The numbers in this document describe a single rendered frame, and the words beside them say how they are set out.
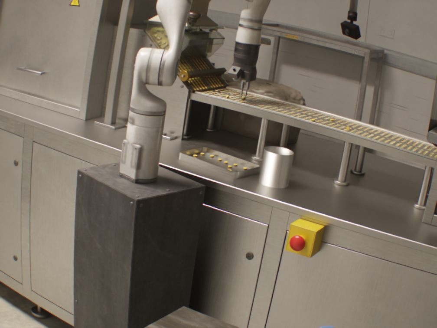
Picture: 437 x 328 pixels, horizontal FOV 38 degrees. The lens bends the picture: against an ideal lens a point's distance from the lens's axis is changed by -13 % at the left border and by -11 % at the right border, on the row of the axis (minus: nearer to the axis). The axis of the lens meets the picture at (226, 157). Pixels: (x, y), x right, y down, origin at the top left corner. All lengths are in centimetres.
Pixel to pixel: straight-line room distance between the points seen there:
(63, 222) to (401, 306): 114
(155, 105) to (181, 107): 48
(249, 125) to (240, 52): 33
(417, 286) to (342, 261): 23
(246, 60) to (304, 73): 401
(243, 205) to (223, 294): 28
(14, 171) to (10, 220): 20
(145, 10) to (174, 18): 71
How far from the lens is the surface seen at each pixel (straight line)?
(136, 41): 227
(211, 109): 235
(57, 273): 235
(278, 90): 232
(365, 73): 525
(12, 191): 242
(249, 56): 211
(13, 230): 247
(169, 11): 176
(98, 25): 226
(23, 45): 258
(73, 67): 237
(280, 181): 187
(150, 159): 174
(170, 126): 221
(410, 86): 580
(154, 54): 169
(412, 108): 581
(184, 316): 134
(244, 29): 211
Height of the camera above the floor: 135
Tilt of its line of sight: 15 degrees down
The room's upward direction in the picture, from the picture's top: 9 degrees clockwise
